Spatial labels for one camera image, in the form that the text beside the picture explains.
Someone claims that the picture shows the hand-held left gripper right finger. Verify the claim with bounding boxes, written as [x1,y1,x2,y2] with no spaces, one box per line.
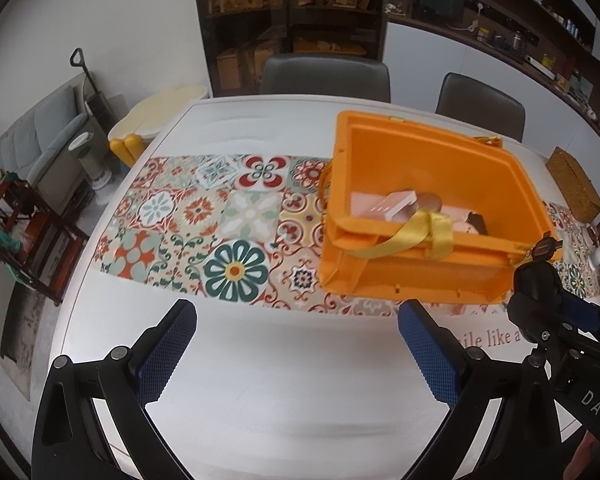
[397,299,563,480]

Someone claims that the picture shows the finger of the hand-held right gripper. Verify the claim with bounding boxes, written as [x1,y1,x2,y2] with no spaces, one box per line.
[561,294,600,332]
[509,259,574,357]

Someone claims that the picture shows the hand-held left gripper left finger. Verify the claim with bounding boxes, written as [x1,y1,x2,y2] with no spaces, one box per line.
[31,298,198,480]

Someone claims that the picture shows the pink round gadget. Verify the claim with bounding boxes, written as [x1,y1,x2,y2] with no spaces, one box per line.
[440,205,481,235]

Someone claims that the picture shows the silver computer mouse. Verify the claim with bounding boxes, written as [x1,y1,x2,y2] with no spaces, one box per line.
[412,191,443,213]

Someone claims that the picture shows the clear plastic battery case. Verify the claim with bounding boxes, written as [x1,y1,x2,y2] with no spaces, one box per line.
[365,190,421,222]

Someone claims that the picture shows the orange plastic basket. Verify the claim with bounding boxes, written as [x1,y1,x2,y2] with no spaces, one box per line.
[317,110,565,306]

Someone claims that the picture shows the woven tissue box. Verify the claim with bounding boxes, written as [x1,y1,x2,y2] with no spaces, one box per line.
[546,146,600,224]

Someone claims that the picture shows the grey floor rug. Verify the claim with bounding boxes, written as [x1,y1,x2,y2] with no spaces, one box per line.
[0,280,61,401]

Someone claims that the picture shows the floral patterned table runner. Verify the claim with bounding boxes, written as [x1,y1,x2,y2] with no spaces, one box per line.
[97,154,600,318]

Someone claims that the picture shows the dark wooden chair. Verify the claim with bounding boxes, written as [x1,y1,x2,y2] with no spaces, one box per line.
[0,175,91,306]

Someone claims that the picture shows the grey dining chair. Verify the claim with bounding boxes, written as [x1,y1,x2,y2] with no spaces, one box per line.
[260,53,391,103]
[435,72,526,143]

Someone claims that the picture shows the green cloth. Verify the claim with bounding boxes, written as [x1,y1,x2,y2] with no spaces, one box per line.
[0,222,23,251]

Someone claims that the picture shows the white round fan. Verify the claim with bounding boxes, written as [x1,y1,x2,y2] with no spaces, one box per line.
[67,130,113,191]

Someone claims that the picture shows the cream and yellow tub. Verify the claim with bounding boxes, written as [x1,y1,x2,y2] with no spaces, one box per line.
[107,85,208,166]

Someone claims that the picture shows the grey sofa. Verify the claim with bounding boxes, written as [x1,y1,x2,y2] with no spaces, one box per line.
[0,82,93,196]

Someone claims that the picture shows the black upright vacuum cleaner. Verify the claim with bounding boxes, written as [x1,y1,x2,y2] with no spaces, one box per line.
[70,48,121,133]

